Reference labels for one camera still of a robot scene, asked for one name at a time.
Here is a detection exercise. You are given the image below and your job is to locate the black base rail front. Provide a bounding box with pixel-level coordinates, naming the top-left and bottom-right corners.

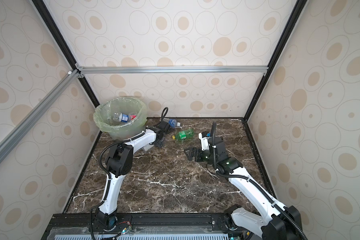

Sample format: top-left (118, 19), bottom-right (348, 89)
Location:
top-left (42, 213), bottom-right (261, 240)

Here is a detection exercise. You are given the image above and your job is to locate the green soda bottle yellow cap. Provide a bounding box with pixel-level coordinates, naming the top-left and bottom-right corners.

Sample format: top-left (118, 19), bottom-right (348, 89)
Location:
top-left (172, 129), bottom-right (194, 142)

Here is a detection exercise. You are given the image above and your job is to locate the green mesh bin with liner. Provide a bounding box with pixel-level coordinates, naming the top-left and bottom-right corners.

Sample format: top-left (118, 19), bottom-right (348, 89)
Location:
top-left (93, 97), bottom-right (148, 140)

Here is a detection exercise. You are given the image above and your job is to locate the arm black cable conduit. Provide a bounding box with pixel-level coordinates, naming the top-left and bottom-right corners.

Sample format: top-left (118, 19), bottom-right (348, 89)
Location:
top-left (89, 107), bottom-right (169, 240)
top-left (209, 121), bottom-right (309, 240)

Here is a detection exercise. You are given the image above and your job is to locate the diagonal aluminium rail left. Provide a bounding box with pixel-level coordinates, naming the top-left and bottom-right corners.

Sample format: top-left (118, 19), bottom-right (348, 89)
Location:
top-left (0, 70), bottom-right (79, 164)

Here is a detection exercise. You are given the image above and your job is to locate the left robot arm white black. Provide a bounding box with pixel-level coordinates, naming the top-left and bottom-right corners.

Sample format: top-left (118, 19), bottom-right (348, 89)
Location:
top-left (91, 121), bottom-right (171, 230)

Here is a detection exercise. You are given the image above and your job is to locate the horizontal aluminium rail back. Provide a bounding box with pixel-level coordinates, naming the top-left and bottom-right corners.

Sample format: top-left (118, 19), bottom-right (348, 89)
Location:
top-left (78, 66), bottom-right (268, 74)

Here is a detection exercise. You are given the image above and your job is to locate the Pocari Sweat clear bottle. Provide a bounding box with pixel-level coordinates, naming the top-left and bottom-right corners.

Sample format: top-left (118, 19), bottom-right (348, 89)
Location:
top-left (164, 118), bottom-right (181, 128)

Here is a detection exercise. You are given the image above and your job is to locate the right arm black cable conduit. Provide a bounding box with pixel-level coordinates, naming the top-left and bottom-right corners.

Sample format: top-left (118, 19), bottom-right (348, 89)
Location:
top-left (209, 121), bottom-right (309, 240)

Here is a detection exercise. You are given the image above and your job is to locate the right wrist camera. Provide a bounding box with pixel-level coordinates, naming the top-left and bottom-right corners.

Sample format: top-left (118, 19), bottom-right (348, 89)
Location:
top-left (198, 131), bottom-right (211, 151)

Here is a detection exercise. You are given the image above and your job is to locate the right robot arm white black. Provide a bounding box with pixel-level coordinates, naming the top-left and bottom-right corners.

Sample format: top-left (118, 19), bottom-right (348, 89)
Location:
top-left (185, 135), bottom-right (307, 240)

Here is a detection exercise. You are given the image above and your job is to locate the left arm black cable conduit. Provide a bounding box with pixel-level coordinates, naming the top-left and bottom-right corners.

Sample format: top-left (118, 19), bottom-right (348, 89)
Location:
top-left (89, 107), bottom-right (169, 240)

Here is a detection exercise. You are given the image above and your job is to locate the small blue label water bottle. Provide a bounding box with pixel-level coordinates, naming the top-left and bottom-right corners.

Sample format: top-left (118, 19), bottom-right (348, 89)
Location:
top-left (112, 112), bottom-right (130, 123)

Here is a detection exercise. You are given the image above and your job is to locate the white floral label bottle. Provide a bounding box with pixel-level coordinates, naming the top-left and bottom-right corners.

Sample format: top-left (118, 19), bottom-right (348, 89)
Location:
top-left (143, 144), bottom-right (154, 152)

